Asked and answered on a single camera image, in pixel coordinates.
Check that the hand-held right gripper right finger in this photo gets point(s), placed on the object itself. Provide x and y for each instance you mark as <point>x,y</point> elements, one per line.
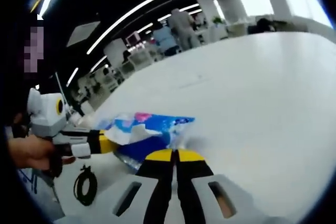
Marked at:
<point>194,182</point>

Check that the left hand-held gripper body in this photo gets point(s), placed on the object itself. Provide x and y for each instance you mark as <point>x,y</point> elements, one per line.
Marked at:
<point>48,119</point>

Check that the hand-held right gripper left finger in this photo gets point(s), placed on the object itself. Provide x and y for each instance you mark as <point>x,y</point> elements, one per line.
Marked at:
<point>160,182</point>

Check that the blue flower-print tissue pack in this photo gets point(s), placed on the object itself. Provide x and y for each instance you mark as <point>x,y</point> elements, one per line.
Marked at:
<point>157,129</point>

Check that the person's left hand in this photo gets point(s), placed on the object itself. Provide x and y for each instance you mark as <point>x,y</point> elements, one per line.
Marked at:
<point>31,153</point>

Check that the hanging white screen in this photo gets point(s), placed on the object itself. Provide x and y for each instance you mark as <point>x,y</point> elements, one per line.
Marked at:
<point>84,33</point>

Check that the white table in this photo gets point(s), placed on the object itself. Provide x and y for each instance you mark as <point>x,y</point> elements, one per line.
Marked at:
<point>249,103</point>

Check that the pink-framed monitor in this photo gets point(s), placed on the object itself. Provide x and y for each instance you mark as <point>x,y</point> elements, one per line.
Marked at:
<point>132,39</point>

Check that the white background desk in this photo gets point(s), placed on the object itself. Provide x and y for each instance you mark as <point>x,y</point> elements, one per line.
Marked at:
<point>236,31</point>

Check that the green potted plant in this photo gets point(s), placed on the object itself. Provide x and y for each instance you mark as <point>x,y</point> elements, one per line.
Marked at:
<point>218,20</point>

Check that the black office chair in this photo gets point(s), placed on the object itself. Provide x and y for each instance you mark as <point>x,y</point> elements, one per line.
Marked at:
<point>265,26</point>

